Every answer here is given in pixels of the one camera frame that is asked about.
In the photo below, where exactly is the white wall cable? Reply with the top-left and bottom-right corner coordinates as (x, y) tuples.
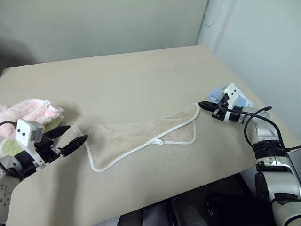
(204, 0), (218, 27)

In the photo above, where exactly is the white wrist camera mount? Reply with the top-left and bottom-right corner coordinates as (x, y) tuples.
(15, 119), (47, 170)
(222, 82), (243, 112)

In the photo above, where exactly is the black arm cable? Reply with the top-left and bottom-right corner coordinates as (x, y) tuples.
(218, 106), (301, 153)
(0, 121), (18, 129)

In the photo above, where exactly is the beige towel with white trim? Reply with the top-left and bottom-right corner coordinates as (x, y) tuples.
(74, 103), (201, 173)

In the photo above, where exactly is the yellow-green cloth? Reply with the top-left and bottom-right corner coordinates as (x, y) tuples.
(0, 116), (64, 159)

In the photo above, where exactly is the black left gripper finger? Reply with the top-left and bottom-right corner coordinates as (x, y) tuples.
(44, 125), (71, 140)
(61, 134), (89, 157)

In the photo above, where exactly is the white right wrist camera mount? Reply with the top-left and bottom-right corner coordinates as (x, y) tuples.
(222, 82), (243, 112)

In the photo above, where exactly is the light blue cloth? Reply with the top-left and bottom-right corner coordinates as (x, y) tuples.
(207, 86), (254, 108)

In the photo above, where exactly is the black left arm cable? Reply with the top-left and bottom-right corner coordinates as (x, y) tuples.
(0, 121), (18, 129)

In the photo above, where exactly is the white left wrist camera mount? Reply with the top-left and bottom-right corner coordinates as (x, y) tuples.
(15, 119), (47, 170)

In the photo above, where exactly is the pink fluffy cloth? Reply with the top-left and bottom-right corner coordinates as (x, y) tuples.
(0, 98), (65, 142)

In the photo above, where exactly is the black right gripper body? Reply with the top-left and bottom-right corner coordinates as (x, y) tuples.
(211, 94), (230, 122)

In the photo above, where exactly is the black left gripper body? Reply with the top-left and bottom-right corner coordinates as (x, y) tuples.
(34, 137), (64, 165)

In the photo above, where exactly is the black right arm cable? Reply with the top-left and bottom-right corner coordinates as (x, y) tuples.
(218, 106), (301, 153)

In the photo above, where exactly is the dark rounded shape under table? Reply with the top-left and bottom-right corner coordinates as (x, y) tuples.
(168, 197), (209, 226)

